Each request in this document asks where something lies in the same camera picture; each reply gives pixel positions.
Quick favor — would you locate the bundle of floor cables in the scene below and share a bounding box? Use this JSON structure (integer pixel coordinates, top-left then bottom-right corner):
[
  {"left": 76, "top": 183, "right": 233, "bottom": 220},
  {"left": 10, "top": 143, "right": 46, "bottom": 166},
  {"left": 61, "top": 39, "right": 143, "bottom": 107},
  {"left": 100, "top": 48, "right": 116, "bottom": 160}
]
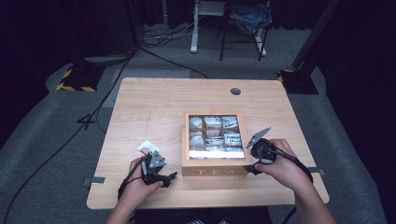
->
[{"left": 139, "top": 18, "right": 195, "bottom": 49}]

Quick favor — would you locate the black chair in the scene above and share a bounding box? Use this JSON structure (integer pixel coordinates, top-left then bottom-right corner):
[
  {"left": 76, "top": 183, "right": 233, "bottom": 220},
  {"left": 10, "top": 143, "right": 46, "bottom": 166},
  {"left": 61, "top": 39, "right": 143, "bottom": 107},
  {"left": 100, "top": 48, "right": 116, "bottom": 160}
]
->
[{"left": 219, "top": 0, "right": 271, "bottom": 62}]

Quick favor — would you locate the person's left hand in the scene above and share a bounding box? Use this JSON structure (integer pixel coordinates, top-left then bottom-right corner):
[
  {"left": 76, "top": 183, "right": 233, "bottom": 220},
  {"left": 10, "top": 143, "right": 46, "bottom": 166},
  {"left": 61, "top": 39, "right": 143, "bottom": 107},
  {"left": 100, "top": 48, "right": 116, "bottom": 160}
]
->
[{"left": 128, "top": 157, "right": 164, "bottom": 204}]

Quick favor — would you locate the wooden tea box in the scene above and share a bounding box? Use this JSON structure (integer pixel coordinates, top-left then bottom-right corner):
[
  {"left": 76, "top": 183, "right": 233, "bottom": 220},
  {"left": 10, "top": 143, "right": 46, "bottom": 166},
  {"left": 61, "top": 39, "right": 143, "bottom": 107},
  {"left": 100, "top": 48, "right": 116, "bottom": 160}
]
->
[{"left": 181, "top": 109, "right": 254, "bottom": 177}]

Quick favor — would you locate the black yellow striped stand base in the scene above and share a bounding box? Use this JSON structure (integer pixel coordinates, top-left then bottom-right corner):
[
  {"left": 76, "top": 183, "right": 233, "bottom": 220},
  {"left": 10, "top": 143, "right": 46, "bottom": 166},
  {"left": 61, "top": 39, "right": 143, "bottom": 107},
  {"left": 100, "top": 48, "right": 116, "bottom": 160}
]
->
[
  {"left": 276, "top": 68, "right": 319, "bottom": 95},
  {"left": 55, "top": 63, "right": 106, "bottom": 93}
]

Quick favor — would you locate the white tea bag packet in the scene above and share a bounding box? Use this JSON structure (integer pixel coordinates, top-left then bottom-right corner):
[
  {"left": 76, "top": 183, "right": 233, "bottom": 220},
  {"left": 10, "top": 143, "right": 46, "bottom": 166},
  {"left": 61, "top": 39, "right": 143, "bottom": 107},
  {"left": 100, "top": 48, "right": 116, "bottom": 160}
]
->
[{"left": 137, "top": 139, "right": 161, "bottom": 156}]

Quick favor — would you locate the dark slanted stand pole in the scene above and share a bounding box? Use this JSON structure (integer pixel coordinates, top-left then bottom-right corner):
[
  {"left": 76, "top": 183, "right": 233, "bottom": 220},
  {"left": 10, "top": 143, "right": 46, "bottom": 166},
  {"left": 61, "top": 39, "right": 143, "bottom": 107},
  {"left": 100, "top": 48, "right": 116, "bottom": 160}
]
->
[{"left": 291, "top": 0, "right": 342, "bottom": 71}]

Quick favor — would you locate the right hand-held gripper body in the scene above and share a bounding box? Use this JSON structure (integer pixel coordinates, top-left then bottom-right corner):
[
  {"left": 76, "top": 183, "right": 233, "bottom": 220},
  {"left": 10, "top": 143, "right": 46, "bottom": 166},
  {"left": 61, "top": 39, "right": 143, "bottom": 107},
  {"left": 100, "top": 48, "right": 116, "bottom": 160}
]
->
[{"left": 245, "top": 126, "right": 278, "bottom": 166}]

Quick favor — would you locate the person's right hand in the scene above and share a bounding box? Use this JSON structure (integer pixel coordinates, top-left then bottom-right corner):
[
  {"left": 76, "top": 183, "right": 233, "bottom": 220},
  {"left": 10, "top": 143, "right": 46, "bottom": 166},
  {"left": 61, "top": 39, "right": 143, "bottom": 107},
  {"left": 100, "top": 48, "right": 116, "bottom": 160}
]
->
[{"left": 254, "top": 138, "right": 313, "bottom": 191}]

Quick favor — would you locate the group of tea bags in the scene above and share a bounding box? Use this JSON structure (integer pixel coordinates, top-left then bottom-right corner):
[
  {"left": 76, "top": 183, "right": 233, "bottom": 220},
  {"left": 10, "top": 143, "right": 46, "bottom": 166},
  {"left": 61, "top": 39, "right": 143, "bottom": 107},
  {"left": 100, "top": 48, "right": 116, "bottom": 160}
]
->
[{"left": 188, "top": 115, "right": 245, "bottom": 161}]

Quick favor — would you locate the blue cloth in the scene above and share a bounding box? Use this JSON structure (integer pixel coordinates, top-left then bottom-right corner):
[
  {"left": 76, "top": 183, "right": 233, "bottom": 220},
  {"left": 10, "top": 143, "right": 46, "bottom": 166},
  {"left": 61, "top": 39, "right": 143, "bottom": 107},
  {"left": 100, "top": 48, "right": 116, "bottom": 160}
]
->
[{"left": 229, "top": 2, "right": 274, "bottom": 34}]

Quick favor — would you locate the grey tape strip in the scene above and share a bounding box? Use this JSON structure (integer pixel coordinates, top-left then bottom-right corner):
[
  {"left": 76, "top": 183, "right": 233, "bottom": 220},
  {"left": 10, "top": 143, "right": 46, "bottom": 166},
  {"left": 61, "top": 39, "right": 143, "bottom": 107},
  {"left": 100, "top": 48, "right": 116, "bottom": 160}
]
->
[
  {"left": 307, "top": 167, "right": 326, "bottom": 177},
  {"left": 82, "top": 176, "right": 106, "bottom": 187}
]

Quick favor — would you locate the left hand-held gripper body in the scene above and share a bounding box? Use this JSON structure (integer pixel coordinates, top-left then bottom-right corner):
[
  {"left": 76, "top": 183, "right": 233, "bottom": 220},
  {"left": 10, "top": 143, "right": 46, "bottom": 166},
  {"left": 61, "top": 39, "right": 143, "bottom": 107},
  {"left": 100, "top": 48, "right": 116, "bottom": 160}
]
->
[{"left": 140, "top": 150, "right": 171, "bottom": 185}]

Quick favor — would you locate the white desk frame leg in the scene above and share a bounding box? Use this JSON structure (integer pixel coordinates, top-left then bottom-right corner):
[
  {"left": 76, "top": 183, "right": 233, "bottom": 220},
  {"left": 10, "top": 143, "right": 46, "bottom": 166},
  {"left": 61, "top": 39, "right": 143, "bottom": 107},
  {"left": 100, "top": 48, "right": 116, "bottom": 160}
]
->
[{"left": 190, "top": 0, "right": 228, "bottom": 54}]

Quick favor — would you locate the left hand-held gripper cable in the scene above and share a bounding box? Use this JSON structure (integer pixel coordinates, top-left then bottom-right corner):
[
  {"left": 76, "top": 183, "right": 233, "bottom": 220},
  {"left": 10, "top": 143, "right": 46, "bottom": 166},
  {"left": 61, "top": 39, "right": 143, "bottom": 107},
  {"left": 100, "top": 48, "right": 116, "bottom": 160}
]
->
[{"left": 117, "top": 158, "right": 145, "bottom": 202}]

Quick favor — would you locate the long black floor cable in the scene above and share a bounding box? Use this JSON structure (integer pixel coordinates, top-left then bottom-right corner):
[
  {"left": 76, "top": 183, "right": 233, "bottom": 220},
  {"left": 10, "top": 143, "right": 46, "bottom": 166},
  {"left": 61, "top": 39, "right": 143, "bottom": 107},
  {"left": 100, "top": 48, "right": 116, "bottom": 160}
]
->
[{"left": 1, "top": 50, "right": 135, "bottom": 224}]

